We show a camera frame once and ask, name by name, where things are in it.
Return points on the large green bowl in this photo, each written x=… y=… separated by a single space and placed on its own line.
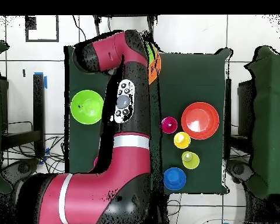
x=86 y=107

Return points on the large orange bowl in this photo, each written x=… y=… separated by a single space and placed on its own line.
x=155 y=70

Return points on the small pink bowl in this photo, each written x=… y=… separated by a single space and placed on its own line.
x=95 y=162

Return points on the small green bowl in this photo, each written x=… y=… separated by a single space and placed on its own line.
x=150 y=54

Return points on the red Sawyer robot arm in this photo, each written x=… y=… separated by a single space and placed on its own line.
x=121 y=163

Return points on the pink cup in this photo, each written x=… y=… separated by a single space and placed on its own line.
x=169 y=125

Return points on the yellow cup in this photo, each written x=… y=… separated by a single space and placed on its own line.
x=182 y=140

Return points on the wide red-orange bowl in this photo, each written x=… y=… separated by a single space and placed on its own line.
x=200 y=120

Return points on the lime yellow-green cup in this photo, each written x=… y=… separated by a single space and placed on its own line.
x=191 y=161

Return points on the blue bowl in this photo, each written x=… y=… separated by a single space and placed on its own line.
x=174 y=178

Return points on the dark green tablecloth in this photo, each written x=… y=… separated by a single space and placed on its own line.
x=196 y=77

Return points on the black metal stand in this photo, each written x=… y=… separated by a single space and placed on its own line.
x=39 y=105

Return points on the black camera stand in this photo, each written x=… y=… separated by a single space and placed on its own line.
x=96 y=23

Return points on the black square frame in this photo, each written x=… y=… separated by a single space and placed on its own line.
x=30 y=23

